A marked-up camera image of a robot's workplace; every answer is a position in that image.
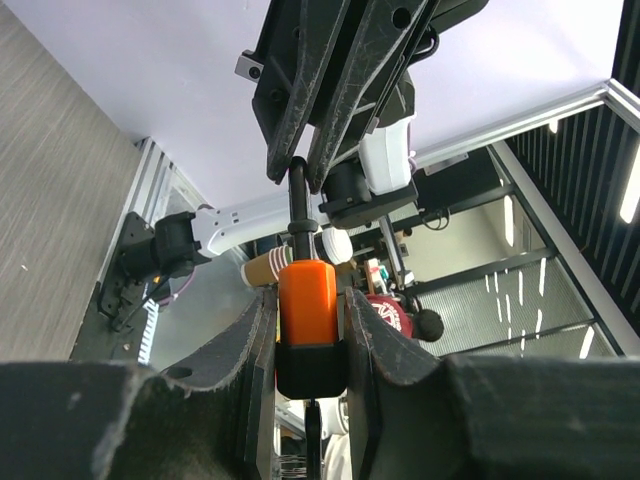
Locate orange black padlock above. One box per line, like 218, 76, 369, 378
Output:
275, 157, 347, 400

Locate person in red shirt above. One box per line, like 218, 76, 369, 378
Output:
366, 294, 444, 343

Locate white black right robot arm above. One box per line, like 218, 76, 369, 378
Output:
114, 1, 483, 282

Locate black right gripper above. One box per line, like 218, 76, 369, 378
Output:
234, 0, 491, 196

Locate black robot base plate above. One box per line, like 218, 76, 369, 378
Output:
70, 212, 153, 362

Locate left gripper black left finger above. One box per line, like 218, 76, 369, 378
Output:
1, 290, 277, 479

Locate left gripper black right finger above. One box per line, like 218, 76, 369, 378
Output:
345, 290, 639, 479

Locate stacked paper cups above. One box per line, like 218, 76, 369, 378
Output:
240, 227, 354, 287

